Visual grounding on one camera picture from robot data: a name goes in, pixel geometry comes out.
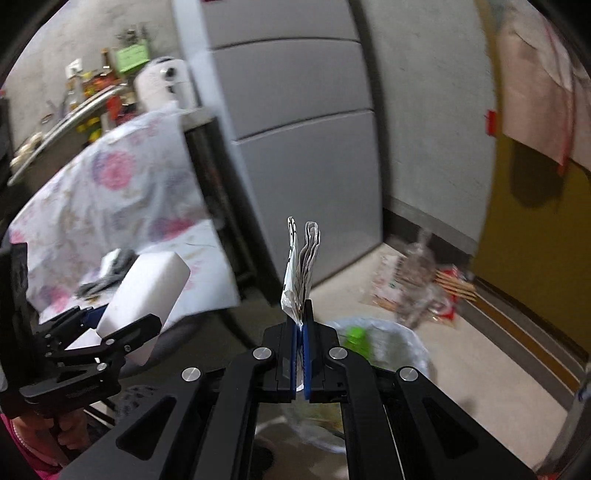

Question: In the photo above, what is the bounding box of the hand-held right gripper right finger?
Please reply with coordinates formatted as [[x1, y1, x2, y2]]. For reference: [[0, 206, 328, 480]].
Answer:
[[302, 299, 536, 480]]

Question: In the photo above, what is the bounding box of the grey refrigerator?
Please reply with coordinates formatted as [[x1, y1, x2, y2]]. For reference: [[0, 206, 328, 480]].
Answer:
[[173, 0, 384, 301]]

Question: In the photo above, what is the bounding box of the person's left forearm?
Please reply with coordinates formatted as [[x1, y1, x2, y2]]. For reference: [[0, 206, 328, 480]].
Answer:
[[0, 413, 63, 476]]

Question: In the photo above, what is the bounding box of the pink hanging cloth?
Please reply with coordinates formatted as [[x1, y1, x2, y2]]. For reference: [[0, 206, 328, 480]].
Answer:
[[496, 0, 591, 176]]

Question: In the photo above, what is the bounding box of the floral printed cloth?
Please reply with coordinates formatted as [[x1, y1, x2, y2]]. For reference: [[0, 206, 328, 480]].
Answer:
[[9, 108, 241, 324]]

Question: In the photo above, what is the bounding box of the yellow door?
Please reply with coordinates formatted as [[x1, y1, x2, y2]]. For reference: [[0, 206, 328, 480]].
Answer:
[[471, 134, 591, 352]]

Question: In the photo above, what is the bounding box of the green plastic bottle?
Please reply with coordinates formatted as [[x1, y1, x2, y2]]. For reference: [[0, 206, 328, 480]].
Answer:
[[344, 327, 370, 358]]

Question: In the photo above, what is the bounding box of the trash bin with plastic bag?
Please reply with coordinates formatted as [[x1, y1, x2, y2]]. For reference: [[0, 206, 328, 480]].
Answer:
[[288, 316, 435, 457]]

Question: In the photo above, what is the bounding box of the green plastic basket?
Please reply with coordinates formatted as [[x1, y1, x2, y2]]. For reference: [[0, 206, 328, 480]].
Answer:
[[115, 41, 151, 77]]

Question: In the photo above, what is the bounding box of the white foam block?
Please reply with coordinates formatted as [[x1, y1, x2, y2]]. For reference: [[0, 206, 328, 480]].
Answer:
[[96, 251, 191, 365]]

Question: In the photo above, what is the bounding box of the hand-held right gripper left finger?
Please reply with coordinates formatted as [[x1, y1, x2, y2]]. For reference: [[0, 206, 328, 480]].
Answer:
[[60, 318, 300, 480]]

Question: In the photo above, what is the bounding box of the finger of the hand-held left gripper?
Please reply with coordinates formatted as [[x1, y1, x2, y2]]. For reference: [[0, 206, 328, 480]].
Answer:
[[37, 305, 105, 356], [46, 314, 163, 376]]

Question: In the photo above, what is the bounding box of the clear plastic bag of goods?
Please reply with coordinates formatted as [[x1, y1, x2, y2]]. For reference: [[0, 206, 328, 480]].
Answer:
[[372, 231, 476, 328]]

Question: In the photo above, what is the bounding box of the person's left hand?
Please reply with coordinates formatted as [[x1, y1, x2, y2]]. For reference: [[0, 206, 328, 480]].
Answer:
[[10, 408, 93, 468]]

